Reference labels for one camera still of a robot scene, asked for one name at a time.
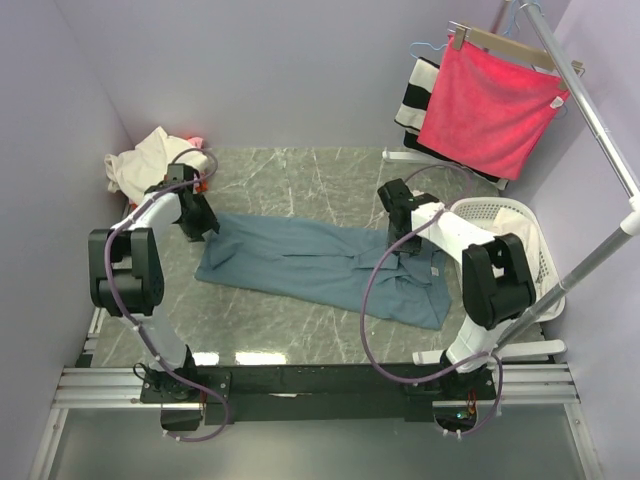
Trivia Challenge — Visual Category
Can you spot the blue t shirt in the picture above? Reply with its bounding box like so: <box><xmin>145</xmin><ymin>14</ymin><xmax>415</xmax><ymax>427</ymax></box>
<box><xmin>195</xmin><ymin>213</ymin><xmax>452</xmax><ymax>330</ymax></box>

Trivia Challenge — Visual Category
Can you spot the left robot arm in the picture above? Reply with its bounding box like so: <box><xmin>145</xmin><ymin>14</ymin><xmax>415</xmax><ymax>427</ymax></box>
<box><xmin>88</xmin><ymin>163</ymin><xmax>220</xmax><ymax>402</ymax></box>

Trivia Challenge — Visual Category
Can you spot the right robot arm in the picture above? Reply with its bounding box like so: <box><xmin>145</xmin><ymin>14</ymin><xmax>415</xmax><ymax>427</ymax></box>
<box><xmin>377</xmin><ymin>179</ymin><xmax>537</xmax><ymax>399</ymax></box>

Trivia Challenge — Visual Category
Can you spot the pink folded t shirt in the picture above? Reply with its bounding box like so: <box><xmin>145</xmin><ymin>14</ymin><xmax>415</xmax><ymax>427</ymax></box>
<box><xmin>186</xmin><ymin>136</ymin><xmax>206</xmax><ymax>150</ymax></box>

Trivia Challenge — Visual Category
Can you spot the white laundry basket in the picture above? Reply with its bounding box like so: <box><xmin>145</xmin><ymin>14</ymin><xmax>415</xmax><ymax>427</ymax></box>
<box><xmin>451</xmin><ymin>197</ymin><xmax>559</xmax><ymax>300</ymax></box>

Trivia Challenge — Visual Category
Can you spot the cream folded t shirt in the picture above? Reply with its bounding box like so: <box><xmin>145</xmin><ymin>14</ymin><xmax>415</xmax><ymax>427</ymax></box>
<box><xmin>104</xmin><ymin>126</ymin><xmax>191</xmax><ymax>205</ymax></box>

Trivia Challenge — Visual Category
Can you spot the white t shirt in basket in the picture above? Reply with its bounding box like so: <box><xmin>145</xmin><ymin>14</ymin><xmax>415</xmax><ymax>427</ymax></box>
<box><xmin>490</xmin><ymin>208</ymin><xmax>540</xmax><ymax>283</ymax></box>

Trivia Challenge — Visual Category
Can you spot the red towel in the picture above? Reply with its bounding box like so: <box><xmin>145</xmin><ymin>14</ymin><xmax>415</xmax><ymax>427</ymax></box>
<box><xmin>417</xmin><ymin>37</ymin><xmax>570</xmax><ymax>181</ymax></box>

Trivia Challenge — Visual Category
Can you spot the black white striped cloth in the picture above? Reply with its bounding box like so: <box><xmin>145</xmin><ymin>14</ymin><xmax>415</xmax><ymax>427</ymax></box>
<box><xmin>394</xmin><ymin>55</ymin><xmax>511</xmax><ymax>190</ymax></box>

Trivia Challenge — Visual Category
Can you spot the black base beam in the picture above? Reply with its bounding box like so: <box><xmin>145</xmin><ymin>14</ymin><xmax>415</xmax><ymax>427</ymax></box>
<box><xmin>133</xmin><ymin>364</ymin><xmax>496</xmax><ymax>432</ymax></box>

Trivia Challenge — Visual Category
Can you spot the wooden clip hanger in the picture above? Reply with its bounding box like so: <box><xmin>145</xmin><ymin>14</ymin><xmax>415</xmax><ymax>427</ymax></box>
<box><xmin>449</xmin><ymin>21</ymin><xmax>559</xmax><ymax>72</ymax></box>

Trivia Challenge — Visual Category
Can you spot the metal clothes rack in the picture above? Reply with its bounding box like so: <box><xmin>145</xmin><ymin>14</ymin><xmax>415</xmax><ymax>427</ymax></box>
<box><xmin>382</xmin><ymin>0</ymin><xmax>640</xmax><ymax>366</ymax></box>

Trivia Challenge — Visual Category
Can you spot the blue wire hanger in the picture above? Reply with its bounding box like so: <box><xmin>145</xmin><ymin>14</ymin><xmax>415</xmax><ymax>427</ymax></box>
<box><xmin>408</xmin><ymin>41</ymin><xmax>447</xmax><ymax>62</ymax></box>

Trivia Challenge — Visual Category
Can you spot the aluminium rail frame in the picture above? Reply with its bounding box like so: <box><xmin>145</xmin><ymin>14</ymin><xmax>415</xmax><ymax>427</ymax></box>
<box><xmin>53</xmin><ymin>226</ymin><xmax>603</xmax><ymax>479</ymax></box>

